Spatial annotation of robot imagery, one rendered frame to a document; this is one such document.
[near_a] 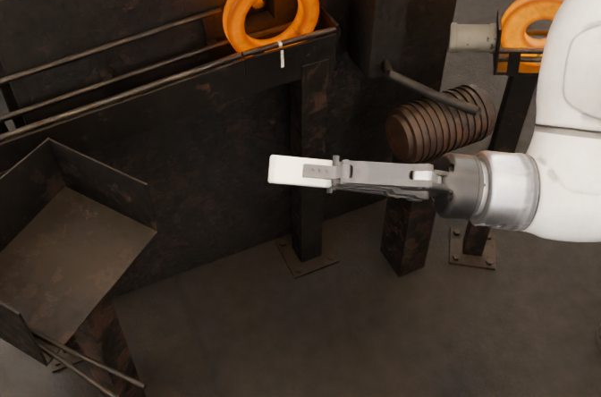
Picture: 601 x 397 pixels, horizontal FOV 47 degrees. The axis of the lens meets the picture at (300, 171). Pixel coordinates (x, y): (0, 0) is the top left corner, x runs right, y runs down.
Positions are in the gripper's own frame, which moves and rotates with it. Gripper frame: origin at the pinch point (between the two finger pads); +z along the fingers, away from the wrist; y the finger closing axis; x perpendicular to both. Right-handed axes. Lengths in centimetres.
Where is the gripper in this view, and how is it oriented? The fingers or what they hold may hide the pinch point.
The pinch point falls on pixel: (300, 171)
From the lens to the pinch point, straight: 77.0
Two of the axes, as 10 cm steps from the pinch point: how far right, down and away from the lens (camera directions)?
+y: -1.4, 1.3, 9.8
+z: -9.9, -0.9, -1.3
